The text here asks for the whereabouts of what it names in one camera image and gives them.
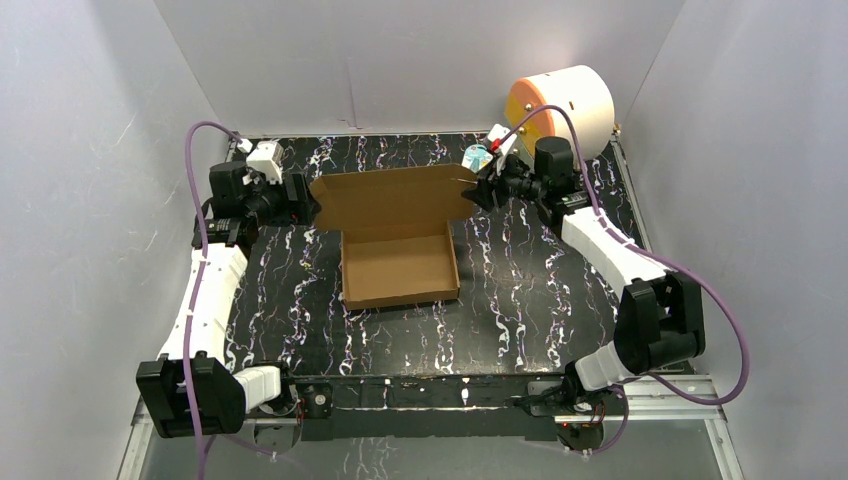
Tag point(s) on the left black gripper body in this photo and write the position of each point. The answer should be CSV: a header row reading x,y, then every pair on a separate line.
x,y
291,201

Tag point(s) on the white cylindrical drum orange face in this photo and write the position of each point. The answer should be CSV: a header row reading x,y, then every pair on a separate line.
x,y
578,90

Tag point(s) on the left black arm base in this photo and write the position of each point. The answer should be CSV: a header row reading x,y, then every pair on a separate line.
x,y
278,405

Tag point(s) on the aluminium frame rail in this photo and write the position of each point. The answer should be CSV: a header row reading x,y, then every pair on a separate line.
x,y
453,428

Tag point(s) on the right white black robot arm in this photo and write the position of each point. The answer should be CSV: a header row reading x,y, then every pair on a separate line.
x,y
660,315

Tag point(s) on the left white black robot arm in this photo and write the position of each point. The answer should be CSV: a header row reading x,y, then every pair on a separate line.
x,y
188,389

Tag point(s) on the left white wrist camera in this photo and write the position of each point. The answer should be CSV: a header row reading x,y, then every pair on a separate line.
x,y
264,164

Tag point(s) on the light blue packaged tool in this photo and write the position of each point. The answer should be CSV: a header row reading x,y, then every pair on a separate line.
x,y
476,157

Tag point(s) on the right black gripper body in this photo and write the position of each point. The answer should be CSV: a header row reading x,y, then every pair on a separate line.
x,y
535,186

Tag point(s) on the brown cardboard box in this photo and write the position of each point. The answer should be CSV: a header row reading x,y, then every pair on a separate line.
x,y
397,244

